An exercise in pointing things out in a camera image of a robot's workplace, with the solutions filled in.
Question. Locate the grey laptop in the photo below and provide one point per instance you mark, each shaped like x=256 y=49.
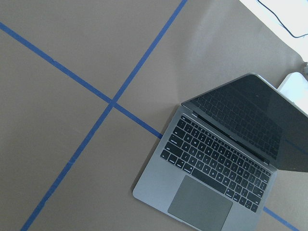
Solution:
x=217 y=161

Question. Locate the white desk lamp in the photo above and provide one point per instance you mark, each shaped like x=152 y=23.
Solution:
x=295 y=88

